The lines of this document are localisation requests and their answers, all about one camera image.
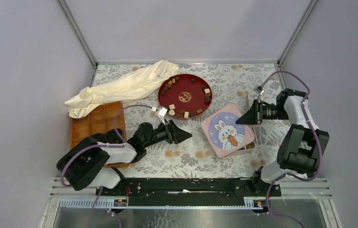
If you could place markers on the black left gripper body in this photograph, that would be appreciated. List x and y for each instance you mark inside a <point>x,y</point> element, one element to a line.
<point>168,135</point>

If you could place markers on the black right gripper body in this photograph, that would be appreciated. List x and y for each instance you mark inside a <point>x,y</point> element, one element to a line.
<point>261,109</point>

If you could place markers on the silver metal tongs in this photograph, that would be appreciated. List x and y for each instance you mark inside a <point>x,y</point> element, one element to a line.
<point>256,128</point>

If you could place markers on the silver tin lid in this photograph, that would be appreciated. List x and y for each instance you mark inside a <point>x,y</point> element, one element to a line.
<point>222,132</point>

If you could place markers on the pink tin with white dividers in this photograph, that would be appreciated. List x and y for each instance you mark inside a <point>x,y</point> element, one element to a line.
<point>243,150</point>

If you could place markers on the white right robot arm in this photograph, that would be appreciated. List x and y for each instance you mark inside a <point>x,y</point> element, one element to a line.
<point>301,151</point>

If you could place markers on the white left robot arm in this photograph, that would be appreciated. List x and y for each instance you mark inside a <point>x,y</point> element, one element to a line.
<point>84,165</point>

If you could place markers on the floral table mat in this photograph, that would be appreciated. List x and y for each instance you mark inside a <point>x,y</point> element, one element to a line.
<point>195,157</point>

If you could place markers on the red round tray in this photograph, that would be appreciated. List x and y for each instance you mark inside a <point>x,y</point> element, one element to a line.
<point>185,96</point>

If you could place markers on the black paper cup liners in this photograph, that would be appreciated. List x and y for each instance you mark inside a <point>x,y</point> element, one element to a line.
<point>110,136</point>

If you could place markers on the cream cloth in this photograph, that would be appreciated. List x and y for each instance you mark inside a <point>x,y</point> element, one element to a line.
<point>129,87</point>

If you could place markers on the wooden compartment tray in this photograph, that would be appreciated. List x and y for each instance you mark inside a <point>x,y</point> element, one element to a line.
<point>100,120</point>

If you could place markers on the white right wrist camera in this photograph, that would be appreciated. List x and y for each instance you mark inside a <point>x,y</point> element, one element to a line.
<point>261,93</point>

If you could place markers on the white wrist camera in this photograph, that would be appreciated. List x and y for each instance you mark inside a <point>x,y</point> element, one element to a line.
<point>261,93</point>
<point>160,113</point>

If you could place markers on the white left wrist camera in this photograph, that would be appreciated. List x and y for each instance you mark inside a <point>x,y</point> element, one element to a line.
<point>160,113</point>

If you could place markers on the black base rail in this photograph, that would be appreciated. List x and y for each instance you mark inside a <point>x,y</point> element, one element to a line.
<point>154,192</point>

